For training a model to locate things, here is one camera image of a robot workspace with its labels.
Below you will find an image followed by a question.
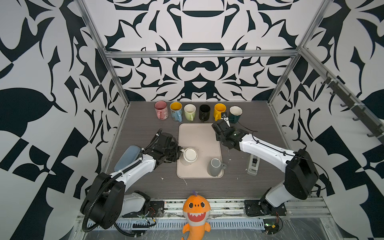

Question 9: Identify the white slotted cable duct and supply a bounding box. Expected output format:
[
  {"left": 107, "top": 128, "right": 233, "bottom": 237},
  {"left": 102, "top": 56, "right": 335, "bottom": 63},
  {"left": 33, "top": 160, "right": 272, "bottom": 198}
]
[{"left": 83, "top": 218, "right": 265, "bottom": 231}]

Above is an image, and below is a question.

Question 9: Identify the grey mug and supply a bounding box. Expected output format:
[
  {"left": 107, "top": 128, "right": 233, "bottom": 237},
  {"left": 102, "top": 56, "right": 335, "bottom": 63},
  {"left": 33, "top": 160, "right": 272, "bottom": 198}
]
[{"left": 207, "top": 158, "right": 227, "bottom": 177}]

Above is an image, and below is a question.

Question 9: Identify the white cream mug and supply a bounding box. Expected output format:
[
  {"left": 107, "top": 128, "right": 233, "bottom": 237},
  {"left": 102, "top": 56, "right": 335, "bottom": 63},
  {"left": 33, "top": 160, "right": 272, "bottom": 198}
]
[{"left": 180, "top": 148, "right": 198, "bottom": 166}]

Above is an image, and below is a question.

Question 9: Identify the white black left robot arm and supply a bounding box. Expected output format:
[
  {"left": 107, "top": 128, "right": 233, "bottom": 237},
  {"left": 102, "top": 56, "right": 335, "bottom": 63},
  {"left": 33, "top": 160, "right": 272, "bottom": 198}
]
[{"left": 80, "top": 129, "right": 183, "bottom": 233}]

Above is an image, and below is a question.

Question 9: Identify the aluminium frame rail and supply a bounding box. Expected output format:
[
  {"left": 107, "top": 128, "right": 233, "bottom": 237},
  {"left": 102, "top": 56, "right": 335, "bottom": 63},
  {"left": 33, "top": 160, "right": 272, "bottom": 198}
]
[{"left": 105, "top": 50, "right": 298, "bottom": 59}]

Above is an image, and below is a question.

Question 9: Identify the blue butterfly mug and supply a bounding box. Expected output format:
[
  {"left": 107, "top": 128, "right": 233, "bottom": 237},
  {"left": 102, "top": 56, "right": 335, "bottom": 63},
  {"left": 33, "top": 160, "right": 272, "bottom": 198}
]
[{"left": 170, "top": 102, "right": 183, "bottom": 122}]

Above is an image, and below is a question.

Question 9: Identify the orange shark plush toy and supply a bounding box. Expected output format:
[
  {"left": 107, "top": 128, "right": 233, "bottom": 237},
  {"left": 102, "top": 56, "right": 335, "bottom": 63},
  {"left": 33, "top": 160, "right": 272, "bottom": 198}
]
[{"left": 183, "top": 192, "right": 211, "bottom": 240}]

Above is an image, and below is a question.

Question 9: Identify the right grey docking plate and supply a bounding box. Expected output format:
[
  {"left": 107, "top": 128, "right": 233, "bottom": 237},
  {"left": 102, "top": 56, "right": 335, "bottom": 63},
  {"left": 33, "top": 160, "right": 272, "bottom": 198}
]
[{"left": 247, "top": 155, "right": 261, "bottom": 176}]

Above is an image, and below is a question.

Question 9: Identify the black mug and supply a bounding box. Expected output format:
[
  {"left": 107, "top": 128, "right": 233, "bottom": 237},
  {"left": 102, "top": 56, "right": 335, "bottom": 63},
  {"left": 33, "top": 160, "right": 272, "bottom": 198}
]
[{"left": 199, "top": 104, "right": 211, "bottom": 123}]

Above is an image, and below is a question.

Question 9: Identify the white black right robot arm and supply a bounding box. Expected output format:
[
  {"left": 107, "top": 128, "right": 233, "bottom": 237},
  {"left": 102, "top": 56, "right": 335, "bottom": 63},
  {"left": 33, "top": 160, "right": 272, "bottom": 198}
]
[{"left": 212, "top": 120, "right": 319, "bottom": 209}]

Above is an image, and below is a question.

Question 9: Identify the beige plastic tray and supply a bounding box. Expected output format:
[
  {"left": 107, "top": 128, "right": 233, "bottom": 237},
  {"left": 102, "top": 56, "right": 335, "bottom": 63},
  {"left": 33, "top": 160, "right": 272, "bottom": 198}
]
[{"left": 177, "top": 123, "right": 224, "bottom": 179}]

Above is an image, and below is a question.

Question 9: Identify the light green mug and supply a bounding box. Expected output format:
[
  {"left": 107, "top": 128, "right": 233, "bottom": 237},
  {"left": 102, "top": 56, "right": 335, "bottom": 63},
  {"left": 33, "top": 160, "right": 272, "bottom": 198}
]
[{"left": 184, "top": 104, "right": 197, "bottom": 122}]

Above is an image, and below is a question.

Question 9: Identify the dark green mug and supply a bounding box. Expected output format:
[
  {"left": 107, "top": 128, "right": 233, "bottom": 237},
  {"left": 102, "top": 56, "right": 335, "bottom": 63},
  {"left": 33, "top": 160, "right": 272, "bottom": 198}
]
[{"left": 229, "top": 106, "right": 243, "bottom": 124}]

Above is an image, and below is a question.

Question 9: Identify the yellow mug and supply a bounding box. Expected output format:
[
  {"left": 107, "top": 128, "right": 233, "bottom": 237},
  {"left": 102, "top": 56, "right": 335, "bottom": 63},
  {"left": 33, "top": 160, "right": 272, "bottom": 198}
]
[{"left": 214, "top": 103, "right": 227, "bottom": 121}]

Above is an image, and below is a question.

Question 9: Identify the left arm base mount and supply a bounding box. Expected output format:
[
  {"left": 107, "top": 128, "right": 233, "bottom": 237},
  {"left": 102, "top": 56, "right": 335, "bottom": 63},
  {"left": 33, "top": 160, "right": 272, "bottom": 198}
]
[{"left": 122, "top": 201, "right": 165, "bottom": 218}]

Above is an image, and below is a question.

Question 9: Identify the wall hook rail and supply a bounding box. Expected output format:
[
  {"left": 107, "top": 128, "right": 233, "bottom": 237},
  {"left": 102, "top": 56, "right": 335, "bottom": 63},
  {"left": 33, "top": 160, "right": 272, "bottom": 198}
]
[{"left": 321, "top": 72, "right": 384, "bottom": 145}]

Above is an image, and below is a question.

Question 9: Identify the pink ghost pattern mug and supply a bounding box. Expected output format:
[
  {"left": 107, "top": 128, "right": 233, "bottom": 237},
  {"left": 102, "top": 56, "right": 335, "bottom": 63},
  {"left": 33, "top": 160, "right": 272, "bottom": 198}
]
[{"left": 155, "top": 101, "right": 169, "bottom": 120}]

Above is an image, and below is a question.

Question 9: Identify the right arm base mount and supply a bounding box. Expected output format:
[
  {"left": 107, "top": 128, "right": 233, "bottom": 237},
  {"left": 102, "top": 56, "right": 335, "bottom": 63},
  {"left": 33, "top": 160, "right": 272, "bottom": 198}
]
[{"left": 244, "top": 200, "right": 286, "bottom": 217}]

